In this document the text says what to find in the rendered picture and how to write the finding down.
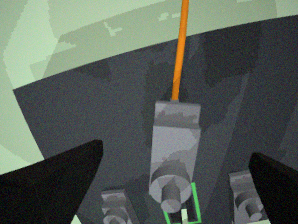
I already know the dark grey flat deck plate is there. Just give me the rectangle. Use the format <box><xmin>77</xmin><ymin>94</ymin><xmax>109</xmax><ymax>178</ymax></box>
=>
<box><xmin>13</xmin><ymin>15</ymin><xmax>298</xmax><ymax>224</ymax></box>

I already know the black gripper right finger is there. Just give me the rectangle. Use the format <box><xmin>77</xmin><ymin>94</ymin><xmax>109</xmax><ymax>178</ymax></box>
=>
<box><xmin>249</xmin><ymin>152</ymin><xmax>298</xmax><ymax>224</ymax></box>

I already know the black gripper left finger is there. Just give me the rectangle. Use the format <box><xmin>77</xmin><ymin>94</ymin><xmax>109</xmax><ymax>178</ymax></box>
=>
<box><xmin>0</xmin><ymin>140</ymin><xmax>104</xmax><ymax>224</ymax></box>

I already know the grey micro servo with orange cable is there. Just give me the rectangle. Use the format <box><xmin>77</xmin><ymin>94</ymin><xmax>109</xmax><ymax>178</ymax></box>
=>
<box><xmin>149</xmin><ymin>0</ymin><xmax>201</xmax><ymax>213</ymax></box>

